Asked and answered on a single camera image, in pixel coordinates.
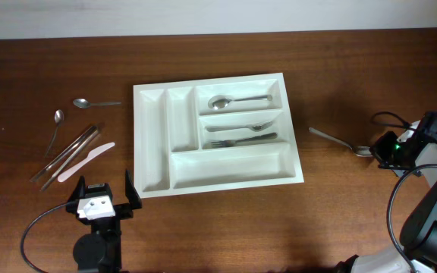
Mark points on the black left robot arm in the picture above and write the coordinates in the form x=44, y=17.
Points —
x=100, y=249

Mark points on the small teaspoon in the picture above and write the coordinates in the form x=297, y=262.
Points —
x=84, y=104
x=59, y=119

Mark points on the steel tablespoon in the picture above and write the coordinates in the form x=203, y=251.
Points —
x=361, y=151
x=220, y=102

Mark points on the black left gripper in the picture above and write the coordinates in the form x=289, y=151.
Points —
x=125, y=210

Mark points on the white plastic knife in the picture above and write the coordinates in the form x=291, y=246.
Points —
x=90, y=156

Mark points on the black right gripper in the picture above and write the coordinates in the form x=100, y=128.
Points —
x=378, y=149

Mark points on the white plastic cutlery tray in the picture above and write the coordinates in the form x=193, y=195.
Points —
x=172, y=152

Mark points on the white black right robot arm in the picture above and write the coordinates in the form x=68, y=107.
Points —
x=415, y=248

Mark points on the steel fork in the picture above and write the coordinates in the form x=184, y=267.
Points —
x=252, y=127
x=230, y=143

